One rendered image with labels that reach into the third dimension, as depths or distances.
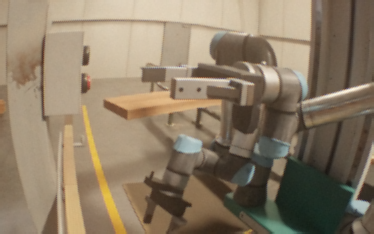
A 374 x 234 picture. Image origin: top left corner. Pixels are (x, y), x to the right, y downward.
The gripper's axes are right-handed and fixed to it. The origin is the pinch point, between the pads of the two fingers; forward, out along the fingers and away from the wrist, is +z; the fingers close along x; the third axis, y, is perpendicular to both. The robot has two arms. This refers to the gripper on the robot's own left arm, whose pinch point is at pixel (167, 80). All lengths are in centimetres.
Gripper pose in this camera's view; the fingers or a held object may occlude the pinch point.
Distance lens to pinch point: 39.2
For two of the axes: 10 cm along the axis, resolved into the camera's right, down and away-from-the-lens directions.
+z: -9.0, 0.5, -4.4
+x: 4.3, 2.8, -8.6
